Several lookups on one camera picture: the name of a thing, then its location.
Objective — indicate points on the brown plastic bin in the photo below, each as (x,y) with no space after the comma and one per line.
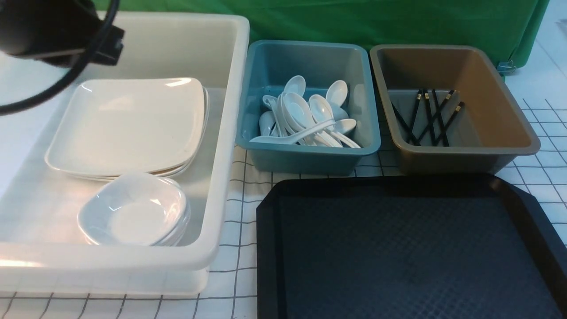
(488,133)

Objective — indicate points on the small white dish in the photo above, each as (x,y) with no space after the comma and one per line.
(133,208)

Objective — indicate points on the black serving tray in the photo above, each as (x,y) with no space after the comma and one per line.
(460,246)

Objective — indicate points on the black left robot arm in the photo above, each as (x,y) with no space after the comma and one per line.
(56,32)

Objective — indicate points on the black chopstick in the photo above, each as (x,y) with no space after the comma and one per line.
(444,131)
(436,117)

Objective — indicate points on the large white plastic bin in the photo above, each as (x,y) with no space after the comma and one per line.
(42,248)

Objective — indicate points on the black chopsticks in bin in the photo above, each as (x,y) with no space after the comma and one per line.
(403,101)

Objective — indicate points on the green backdrop cloth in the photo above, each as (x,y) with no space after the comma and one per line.
(504,29)

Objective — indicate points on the blue plastic bin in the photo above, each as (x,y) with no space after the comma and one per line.
(270,65)

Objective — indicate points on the metal clip on backdrop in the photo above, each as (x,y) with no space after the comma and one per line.
(506,68)

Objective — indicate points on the pile of white spoons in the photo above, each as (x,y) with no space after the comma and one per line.
(318,121)

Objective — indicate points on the white square rice plate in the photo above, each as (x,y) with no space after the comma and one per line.
(113,126)

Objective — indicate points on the white checked tablecloth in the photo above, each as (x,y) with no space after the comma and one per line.
(231,288)

